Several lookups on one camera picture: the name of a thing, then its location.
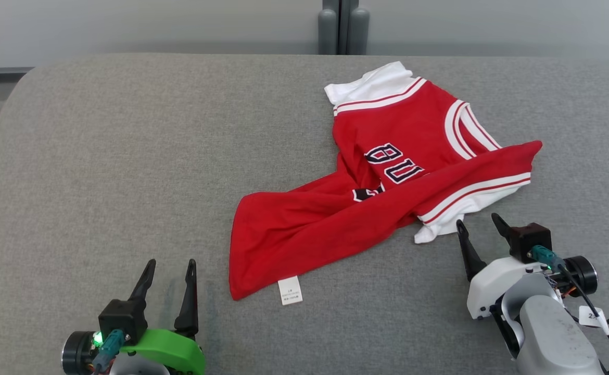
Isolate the left black cable teal plug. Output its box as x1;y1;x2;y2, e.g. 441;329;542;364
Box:
92;329;128;373

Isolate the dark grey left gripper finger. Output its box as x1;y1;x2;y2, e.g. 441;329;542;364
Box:
174;259;200;338
128;259;157;304

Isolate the white right cable label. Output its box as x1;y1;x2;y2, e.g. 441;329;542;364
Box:
579;306;609;335

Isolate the red basketball jersey white trim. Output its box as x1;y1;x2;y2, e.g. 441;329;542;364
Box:
229;61;543;306

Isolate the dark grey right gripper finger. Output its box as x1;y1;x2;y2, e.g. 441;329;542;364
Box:
491;212;512;243
455;219;488;282

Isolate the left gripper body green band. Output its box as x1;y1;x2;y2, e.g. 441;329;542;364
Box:
61;328;206;375

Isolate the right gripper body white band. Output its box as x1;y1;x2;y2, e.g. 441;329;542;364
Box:
466;255;599;319

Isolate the grey metal partition post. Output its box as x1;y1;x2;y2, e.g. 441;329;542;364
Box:
318;0;371;56

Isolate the grey fabric sofa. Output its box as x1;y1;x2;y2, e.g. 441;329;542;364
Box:
0;52;609;375

